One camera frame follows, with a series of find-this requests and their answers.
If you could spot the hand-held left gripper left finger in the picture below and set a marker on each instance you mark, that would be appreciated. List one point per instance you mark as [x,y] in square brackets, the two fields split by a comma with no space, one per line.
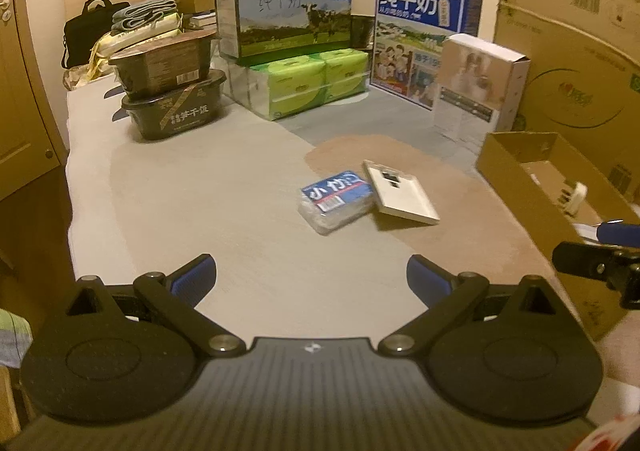
[192,281]

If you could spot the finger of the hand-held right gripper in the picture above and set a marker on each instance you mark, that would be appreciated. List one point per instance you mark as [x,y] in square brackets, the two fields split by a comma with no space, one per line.
[580,256]
[620,233]

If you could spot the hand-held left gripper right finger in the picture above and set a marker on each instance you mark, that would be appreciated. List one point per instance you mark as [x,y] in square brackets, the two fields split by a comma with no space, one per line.
[427,281]

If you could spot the shallow cardboard box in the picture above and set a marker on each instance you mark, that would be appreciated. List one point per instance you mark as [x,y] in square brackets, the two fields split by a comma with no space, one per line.
[525,201]

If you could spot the beige shallow tray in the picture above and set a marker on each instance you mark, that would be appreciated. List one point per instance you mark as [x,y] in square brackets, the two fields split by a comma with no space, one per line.
[405,201]

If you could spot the clear toothpick box blue label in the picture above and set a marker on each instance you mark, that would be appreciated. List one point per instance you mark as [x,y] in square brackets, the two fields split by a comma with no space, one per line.
[335,201]

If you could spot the beige grey printed blanket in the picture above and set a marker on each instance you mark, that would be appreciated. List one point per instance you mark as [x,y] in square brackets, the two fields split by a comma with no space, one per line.
[200,206]

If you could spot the red white patterned cloth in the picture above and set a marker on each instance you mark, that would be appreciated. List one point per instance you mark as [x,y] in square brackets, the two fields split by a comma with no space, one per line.
[620,436]

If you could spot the large brown cardboard carton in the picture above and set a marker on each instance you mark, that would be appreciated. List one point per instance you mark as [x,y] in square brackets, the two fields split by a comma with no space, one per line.
[565,81]

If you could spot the black meal box gold stripe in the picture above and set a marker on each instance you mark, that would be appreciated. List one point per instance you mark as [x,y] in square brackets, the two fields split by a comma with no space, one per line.
[175,111]

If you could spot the striped cloth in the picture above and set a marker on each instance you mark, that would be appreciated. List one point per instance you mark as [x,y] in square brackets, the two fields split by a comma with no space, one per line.
[15,336]

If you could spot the white product box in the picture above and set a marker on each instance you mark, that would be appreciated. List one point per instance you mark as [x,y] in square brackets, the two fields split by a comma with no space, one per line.
[470,81]

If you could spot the black meal box white label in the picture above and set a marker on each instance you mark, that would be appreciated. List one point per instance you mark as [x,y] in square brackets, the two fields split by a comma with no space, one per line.
[160,63]

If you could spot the green tissue packs bundle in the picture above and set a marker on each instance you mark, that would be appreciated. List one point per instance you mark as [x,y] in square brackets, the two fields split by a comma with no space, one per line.
[295,81]

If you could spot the wooden door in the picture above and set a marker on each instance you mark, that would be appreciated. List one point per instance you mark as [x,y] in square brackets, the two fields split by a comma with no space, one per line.
[20,106]

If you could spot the blue milk carton box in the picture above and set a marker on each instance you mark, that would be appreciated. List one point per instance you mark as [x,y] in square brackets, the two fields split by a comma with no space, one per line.
[415,31]

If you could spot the pale yellow packet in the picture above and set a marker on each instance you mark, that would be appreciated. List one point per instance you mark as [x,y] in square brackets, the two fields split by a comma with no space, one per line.
[115,41]

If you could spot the dark box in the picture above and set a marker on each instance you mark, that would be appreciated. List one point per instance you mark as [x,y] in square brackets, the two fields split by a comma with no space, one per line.
[362,31]

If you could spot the white book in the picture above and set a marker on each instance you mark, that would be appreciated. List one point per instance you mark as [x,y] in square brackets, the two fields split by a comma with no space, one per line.
[202,21]

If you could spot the folded grey towel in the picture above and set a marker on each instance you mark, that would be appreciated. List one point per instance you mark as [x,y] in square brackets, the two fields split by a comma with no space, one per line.
[145,13]

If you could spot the black laptop bag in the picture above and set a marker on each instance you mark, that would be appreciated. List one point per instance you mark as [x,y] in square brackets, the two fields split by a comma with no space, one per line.
[85,31]

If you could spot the green milk carton box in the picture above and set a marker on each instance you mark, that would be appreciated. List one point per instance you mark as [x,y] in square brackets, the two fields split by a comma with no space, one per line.
[290,16]

